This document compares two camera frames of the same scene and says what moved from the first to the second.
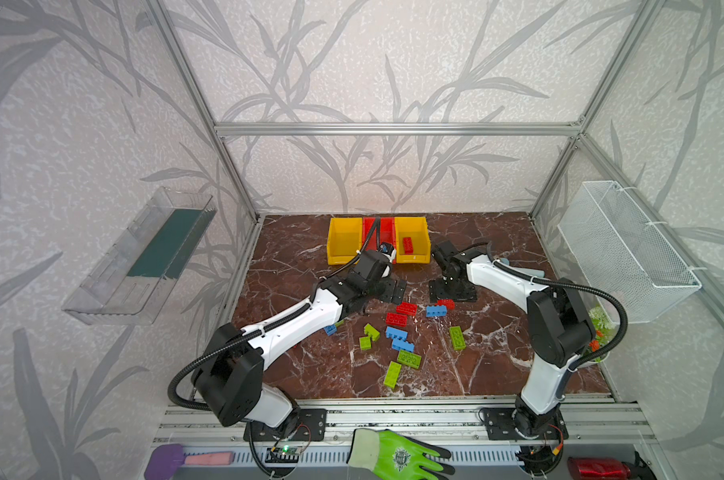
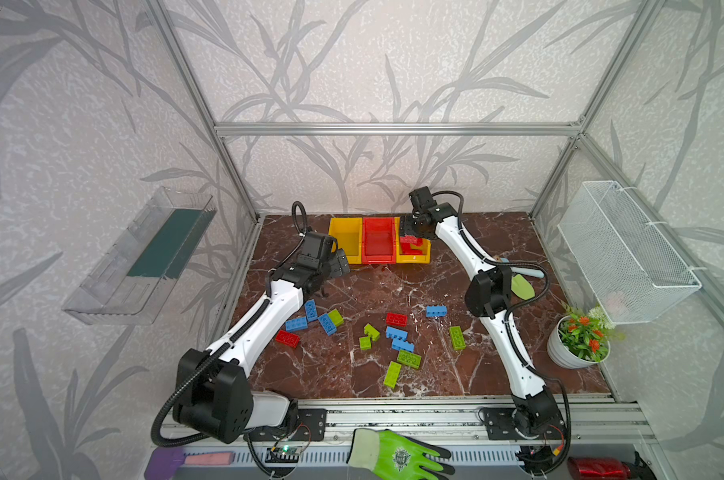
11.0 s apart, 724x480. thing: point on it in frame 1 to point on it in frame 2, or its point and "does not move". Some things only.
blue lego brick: (403, 345) does not move
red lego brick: (407, 308) to (412, 240)
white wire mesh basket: (624, 252) does not move
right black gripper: (452, 288) to (410, 229)
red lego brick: (396, 319) does not move
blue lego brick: (436, 311) does not move
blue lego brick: (395, 333) does not move
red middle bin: (387, 231) does not move
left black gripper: (389, 289) to (338, 263)
